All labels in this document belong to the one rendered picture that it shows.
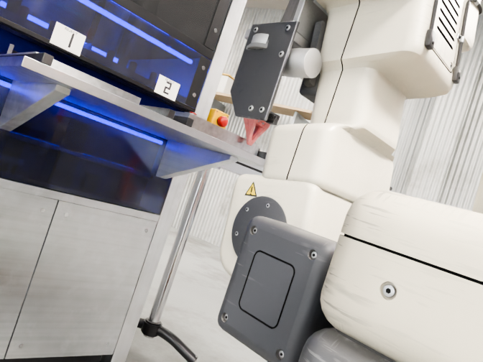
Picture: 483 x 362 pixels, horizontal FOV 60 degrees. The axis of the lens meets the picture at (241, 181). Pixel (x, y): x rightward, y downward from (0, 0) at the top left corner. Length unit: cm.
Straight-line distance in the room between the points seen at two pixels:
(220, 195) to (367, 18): 501
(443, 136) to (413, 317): 445
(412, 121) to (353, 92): 435
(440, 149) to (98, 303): 386
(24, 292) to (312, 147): 104
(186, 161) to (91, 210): 33
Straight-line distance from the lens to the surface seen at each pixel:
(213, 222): 560
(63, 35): 132
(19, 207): 133
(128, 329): 163
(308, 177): 59
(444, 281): 32
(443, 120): 480
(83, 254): 143
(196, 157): 131
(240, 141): 117
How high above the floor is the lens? 77
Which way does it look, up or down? 1 degrees up
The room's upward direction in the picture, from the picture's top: 18 degrees clockwise
